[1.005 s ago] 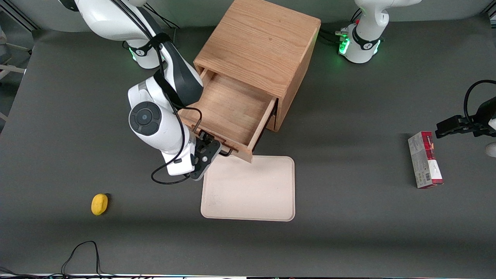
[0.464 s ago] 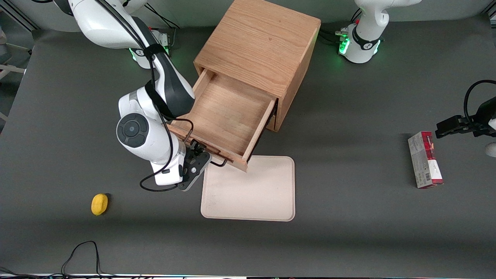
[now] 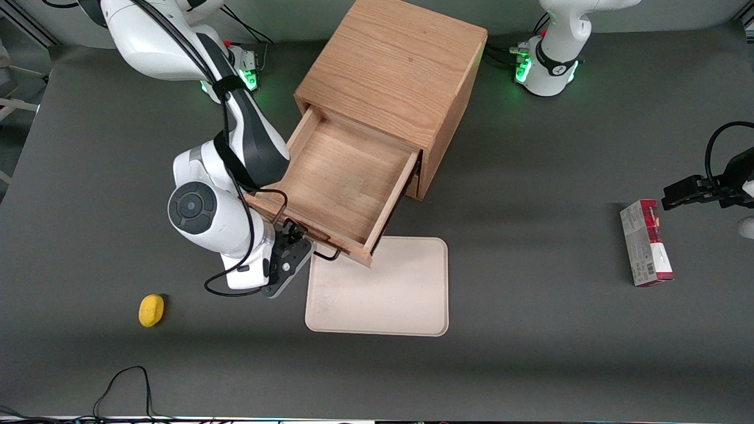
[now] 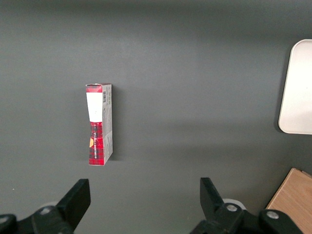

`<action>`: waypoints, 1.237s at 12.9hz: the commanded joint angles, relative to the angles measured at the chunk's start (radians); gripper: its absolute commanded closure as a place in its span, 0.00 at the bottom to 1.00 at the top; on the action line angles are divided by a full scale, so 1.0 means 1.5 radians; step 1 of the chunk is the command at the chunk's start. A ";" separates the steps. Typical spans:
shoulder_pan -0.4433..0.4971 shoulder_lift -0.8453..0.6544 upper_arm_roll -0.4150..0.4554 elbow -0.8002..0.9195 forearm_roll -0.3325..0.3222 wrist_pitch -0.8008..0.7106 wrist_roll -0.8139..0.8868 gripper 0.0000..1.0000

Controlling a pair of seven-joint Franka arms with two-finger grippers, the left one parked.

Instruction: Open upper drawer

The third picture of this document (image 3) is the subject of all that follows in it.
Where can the aluminium frame rail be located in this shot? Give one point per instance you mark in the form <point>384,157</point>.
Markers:
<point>29,26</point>

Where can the white rectangular tray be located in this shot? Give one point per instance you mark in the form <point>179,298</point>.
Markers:
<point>383,294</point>

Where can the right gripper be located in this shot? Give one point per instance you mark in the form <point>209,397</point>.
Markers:
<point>287,234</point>

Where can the white stand frame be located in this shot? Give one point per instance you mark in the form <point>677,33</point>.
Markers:
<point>12,106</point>

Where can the yellow lemon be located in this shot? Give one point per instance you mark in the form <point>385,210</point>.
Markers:
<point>151,310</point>

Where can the wooden drawer cabinet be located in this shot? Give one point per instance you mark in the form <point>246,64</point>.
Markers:
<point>394,65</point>

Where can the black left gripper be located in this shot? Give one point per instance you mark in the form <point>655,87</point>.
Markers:
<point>737,174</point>

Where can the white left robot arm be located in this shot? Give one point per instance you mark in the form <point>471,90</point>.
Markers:
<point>554,59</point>

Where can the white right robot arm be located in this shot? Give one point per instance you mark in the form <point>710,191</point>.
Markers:
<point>194,209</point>

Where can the red plaid cardboard box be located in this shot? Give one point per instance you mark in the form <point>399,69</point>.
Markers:
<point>645,247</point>

